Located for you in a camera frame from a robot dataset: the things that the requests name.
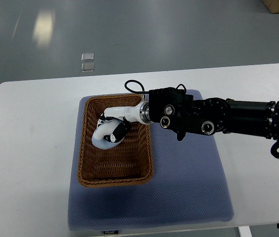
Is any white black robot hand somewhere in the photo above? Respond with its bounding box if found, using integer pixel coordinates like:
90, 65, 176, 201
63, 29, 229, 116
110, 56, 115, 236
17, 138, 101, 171
99, 103, 152, 143

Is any blue white plush toy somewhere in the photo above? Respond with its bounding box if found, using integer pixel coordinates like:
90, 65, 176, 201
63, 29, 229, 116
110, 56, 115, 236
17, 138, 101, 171
92, 119, 124, 150

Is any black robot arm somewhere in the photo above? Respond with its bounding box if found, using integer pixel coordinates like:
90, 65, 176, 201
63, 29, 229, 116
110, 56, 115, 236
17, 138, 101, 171
97, 84, 279, 159

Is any brown wicker basket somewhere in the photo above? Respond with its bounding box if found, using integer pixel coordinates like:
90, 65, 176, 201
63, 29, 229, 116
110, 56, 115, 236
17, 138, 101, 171
77, 94, 154, 188

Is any lower metal floor plate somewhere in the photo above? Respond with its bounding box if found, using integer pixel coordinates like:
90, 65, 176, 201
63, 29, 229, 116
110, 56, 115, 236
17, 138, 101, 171
81, 62, 95, 72

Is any metal floor plate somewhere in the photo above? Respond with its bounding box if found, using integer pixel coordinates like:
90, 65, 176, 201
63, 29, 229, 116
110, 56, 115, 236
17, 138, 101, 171
81, 52, 94, 62
81, 62, 95, 72

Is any upper metal floor plate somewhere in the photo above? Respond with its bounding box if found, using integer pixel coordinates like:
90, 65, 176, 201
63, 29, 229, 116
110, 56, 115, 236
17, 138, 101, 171
81, 52, 94, 62

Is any blue padded mat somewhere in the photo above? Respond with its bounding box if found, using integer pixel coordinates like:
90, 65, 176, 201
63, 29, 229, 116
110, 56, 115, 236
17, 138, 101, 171
68, 96, 234, 231

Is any white table leg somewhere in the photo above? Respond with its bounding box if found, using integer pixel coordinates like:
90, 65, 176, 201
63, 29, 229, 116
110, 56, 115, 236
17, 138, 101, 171
238, 226, 252, 237

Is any black cable loop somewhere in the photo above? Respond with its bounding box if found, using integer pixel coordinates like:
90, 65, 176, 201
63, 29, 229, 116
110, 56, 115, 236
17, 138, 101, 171
124, 79, 146, 95

